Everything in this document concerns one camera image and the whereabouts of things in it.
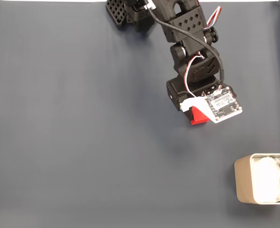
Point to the red cube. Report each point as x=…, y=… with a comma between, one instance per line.
x=198, y=117

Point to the beige plastic box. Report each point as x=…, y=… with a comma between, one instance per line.
x=243, y=180

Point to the blue-grey table mat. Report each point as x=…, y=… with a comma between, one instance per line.
x=82, y=118

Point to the white crumpled tissue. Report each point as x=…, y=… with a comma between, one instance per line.
x=265, y=178

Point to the white-mounted camera board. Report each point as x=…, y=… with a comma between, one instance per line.
x=223, y=107

